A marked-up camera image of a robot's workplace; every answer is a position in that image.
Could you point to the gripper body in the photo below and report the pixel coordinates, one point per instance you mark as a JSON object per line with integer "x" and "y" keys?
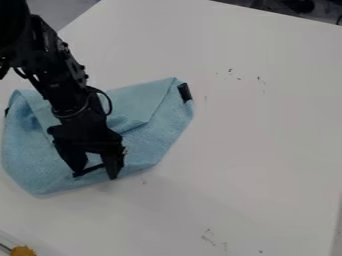
{"x": 84, "y": 128}

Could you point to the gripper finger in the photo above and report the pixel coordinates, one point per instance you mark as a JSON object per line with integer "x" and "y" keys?
{"x": 75, "y": 161}
{"x": 113, "y": 166}

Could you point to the light blue cloth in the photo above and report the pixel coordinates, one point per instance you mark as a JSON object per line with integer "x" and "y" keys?
{"x": 151, "y": 120}

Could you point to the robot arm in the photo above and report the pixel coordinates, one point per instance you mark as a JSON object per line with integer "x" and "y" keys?
{"x": 40, "y": 56}

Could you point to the orange tool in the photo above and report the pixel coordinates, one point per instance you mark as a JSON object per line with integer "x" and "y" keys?
{"x": 21, "y": 250}

